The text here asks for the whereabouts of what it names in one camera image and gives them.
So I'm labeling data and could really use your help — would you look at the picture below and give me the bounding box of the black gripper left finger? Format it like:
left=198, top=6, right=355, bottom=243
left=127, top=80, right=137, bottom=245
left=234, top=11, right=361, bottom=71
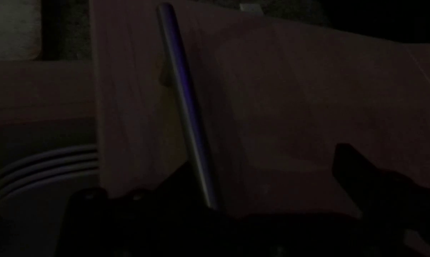
left=151, top=161, right=211, bottom=217

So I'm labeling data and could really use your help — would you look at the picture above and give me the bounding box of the metal bar door handle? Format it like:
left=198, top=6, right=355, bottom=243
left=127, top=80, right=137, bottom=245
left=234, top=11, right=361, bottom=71
left=155, top=1, right=221, bottom=211

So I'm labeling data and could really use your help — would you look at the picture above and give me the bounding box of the white dinner plate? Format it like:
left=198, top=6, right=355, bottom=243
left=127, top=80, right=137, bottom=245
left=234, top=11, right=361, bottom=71
left=0, top=168, right=99, bottom=205
left=0, top=153, right=99, bottom=191
left=0, top=161, right=99, bottom=198
left=0, top=144, right=99, bottom=184

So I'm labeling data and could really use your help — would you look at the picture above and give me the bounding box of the wooden cabinet door with handle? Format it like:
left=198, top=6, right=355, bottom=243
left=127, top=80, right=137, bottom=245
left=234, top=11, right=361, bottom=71
left=88, top=0, right=430, bottom=220

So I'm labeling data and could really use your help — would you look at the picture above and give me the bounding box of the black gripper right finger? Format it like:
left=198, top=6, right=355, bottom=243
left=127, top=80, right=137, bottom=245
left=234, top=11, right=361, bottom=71
left=332, top=141, right=415, bottom=225

